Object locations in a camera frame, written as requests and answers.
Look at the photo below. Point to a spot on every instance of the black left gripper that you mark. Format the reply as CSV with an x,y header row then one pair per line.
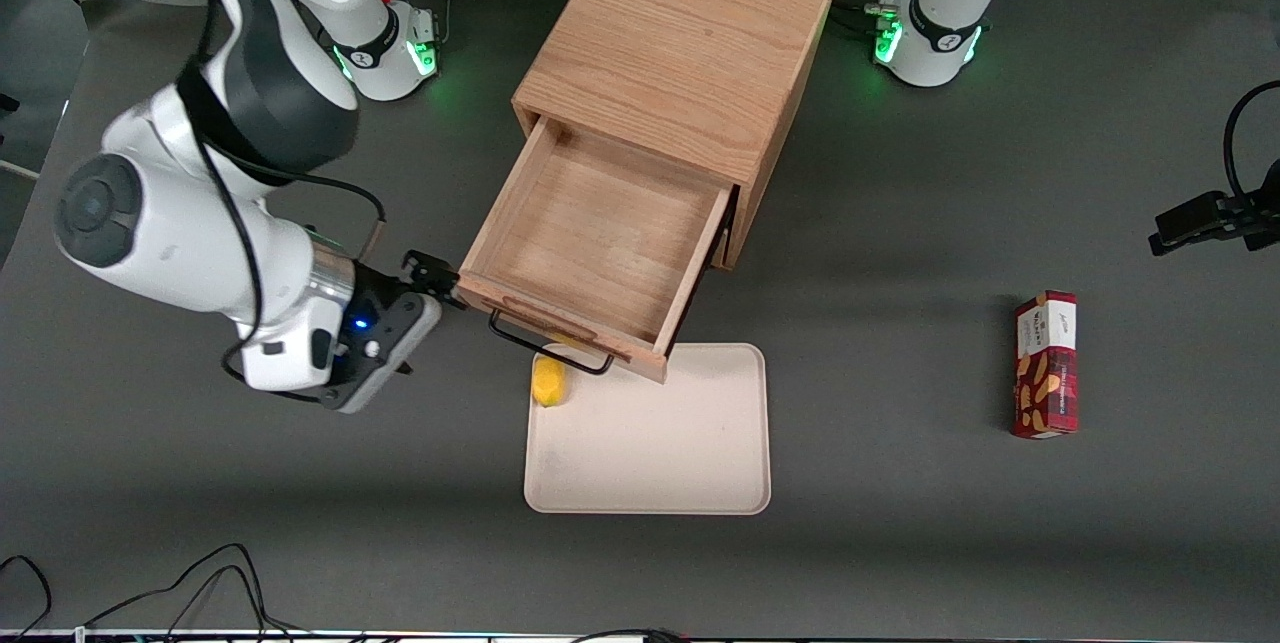
x,y
1232,215

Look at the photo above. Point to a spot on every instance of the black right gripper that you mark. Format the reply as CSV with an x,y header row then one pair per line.
x,y
383,289

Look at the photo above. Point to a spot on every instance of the wooden drawer with notched edge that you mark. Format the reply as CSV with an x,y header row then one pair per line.
x,y
600,233

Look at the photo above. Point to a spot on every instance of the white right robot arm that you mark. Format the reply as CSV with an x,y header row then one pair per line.
x,y
170,233

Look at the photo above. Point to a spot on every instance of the wooden drawer cabinet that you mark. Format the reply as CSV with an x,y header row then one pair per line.
x,y
680,33

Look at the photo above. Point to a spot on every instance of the yellow lemon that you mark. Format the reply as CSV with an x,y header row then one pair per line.
x,y
548,388

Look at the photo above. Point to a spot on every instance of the red snack box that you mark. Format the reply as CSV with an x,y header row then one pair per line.
x,y
1045,373

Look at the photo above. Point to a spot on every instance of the beige plastic tray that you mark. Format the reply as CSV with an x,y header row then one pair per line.
x,y
650,433

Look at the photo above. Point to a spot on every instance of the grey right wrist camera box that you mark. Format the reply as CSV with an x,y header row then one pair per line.
x,y
385,363

